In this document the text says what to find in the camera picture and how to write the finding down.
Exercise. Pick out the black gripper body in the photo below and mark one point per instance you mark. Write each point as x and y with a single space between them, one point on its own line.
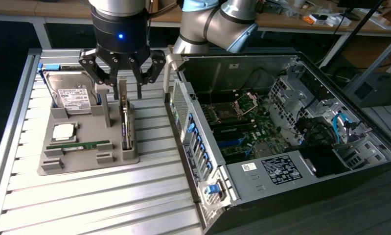
120 29

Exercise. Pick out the green graphics card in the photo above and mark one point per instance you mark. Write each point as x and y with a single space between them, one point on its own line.
125 122

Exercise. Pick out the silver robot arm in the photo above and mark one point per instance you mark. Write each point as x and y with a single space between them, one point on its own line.
198 24

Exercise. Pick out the hard disk in blue carrier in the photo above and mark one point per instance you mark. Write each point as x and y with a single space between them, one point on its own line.
71 95

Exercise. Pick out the black open PC case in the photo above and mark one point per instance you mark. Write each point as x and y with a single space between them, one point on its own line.
215 73

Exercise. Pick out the grey parts rack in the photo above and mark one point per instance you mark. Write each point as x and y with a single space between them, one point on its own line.
91 137

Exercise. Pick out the wooden desk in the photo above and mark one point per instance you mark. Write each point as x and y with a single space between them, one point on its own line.
35 8

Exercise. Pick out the silver CPU chip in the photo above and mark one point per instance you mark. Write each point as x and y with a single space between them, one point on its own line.
64 132

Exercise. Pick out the CPU socket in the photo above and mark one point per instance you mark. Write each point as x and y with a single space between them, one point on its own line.
223 113

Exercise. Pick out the green RAM stick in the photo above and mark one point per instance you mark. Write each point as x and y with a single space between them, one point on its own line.
84 145

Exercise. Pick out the metal socket cover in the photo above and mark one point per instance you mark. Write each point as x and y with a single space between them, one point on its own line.
246 102

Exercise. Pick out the black RAM stick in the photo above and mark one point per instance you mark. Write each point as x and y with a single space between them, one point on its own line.
234 129

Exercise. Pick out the blue expansion slot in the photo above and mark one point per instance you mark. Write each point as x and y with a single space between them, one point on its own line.
231 142

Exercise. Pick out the metal disk bay cage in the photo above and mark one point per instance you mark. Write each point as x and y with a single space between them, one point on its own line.
290 102

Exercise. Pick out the green motherboard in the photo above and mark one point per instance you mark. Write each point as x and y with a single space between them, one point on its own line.
267 137

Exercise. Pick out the grey chipset heatsink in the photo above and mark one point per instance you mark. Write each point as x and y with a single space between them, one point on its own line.
263 150

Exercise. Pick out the blue case latch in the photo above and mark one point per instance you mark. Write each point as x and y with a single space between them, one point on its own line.
212 190

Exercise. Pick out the orange box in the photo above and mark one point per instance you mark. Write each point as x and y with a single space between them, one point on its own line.
312 19

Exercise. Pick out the grey power supply unit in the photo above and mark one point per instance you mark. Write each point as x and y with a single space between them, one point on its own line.
279 169

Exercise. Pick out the white box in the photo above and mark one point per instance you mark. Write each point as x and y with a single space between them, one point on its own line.
339 21

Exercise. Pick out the black plastic shroud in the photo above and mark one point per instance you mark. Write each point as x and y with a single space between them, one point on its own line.
322 161

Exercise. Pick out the black computer monitor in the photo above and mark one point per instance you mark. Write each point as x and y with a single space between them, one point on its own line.
351 14

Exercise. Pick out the black slanted pole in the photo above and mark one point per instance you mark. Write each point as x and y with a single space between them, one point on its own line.
359 24

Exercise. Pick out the grey equipment cabinet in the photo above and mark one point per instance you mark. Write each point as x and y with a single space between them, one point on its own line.
378 90

